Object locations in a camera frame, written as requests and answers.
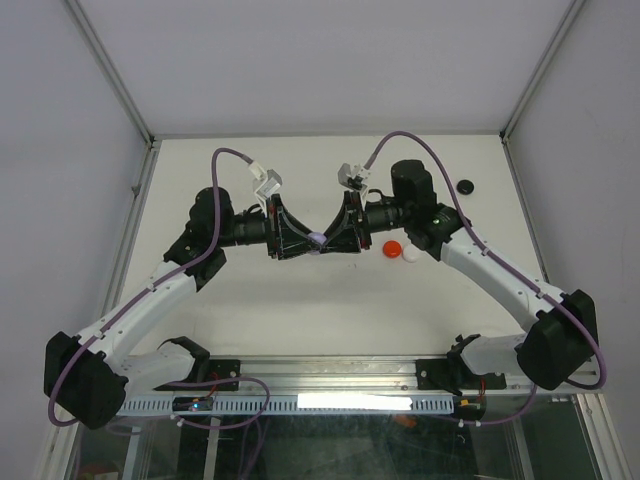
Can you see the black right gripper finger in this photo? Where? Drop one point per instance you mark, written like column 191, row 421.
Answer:
column 340, row 217
column 342, row 241

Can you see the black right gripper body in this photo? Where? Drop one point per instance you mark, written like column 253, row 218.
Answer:
column 363, row 226

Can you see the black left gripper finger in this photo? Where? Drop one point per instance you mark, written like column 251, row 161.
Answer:
column 288, row 226
column 290, row 247

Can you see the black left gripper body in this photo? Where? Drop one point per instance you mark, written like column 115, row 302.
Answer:
column 274, row 227

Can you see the lilac charging case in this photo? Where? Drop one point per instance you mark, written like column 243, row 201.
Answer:
column 318, row 241

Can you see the orange charging case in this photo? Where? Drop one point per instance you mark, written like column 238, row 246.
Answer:
column 392, row 249

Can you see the white charging case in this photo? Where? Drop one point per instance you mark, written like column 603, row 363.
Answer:
column 411, row 254

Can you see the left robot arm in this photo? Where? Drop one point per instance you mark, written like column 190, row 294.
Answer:
column 94, row 372

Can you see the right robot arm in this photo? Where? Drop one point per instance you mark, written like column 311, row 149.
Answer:
column 558, row 329

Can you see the black charging case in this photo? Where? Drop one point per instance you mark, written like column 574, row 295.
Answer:
column 465, row 187

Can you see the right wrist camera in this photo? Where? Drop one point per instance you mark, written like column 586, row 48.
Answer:
column 354, row 178

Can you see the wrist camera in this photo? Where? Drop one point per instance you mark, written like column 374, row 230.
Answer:
column 354, row 178
column 266, row 182

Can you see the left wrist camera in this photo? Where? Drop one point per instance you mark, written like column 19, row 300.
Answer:
column 266, row 182

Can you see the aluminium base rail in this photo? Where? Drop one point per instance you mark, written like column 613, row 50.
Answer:
column 290, row 375

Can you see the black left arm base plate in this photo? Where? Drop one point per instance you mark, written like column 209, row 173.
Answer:
column 215, row 369

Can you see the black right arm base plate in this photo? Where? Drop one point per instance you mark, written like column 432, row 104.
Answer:
column 440, row 372

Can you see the grey slotted cable duct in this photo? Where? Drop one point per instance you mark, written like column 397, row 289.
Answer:
column 300, row 404

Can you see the aluminium frame post left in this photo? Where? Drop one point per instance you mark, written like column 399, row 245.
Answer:
column 98, row 51

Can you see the aluminium frame post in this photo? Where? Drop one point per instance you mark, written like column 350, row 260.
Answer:
column 552, row 48
column 98, row 51

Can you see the aluminium frame post right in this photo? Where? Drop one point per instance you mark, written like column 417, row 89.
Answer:
column 552, row 48

